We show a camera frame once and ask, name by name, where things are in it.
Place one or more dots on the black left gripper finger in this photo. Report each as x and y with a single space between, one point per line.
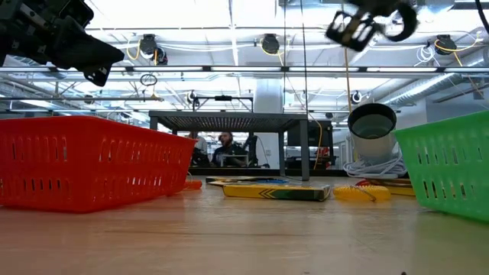
84 49
98 75

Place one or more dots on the red plastic basket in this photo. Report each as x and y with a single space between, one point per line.
76 179

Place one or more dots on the orange coil wristband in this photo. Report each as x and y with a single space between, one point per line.
194 185

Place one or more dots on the yellow blue crayon box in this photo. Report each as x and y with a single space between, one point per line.
237 178

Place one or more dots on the green plastic basket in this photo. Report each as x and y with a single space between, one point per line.
439 172

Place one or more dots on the yellow orange crayon box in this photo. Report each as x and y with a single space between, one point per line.
401 190

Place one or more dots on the yellow coil wristband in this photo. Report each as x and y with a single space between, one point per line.
347 194

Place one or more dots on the yellow green crayon box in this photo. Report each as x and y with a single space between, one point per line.
267 193

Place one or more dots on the person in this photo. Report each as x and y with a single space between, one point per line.
199 147
228 153

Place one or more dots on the white column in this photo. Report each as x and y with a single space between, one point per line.
267 95

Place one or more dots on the grey perforated metal shelf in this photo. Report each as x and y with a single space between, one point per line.
229 121

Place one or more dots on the black background equipment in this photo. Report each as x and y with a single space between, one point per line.
251 149

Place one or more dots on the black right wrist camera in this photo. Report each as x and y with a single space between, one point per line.
336 36

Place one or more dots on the silver ventilation duct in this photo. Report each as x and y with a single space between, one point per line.
428 89

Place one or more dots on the black background rig frame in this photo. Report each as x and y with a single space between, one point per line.
223 98

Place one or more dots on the long ceiling light rail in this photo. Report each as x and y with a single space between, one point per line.
244 69

